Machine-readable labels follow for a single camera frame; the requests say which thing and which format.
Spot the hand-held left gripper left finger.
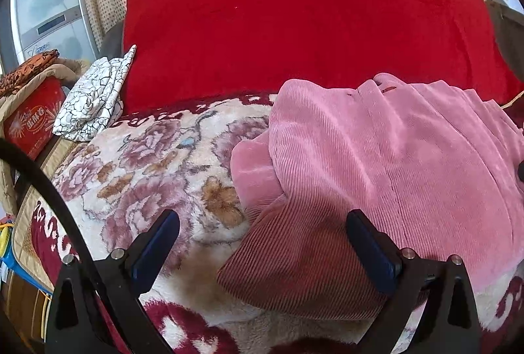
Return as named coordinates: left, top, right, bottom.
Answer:
left=44, top=209, right=181, bottom=354

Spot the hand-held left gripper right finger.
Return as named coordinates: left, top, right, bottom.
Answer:
left=346, top=209, right=481, bottom=354

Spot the pink corduroy garment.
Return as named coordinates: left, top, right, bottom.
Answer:
left=217, top=72, right=524, bottom=316

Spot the floral plush blanket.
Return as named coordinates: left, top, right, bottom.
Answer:
left=30, top=92, right=524, bottom=354

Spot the blue yellow-lidded container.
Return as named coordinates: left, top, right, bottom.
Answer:
left=0, top=223, right=21, bottom=277

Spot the black and white patterned cloth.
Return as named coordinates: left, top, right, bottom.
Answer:
left=52, top=45, right=137, bottom=142

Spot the red cardboard box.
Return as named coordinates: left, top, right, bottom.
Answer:
left=3, top=78, right=67, bottom=160

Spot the beige coat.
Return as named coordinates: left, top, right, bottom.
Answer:
left=0, top=58, right=93, bottom=211

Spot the orange and black folded cloth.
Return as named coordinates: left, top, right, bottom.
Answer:
left=0, top=49, right=60, bottom=97

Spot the red sofa cover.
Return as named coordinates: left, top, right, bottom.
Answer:
left=122, top=0, right=524, bottom=115

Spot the brown framed panel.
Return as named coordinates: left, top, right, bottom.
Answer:
left=487, top=0, right=524, bottom=80

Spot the black cable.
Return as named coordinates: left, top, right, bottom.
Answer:
left=0, top=139, right=123, bottom=354

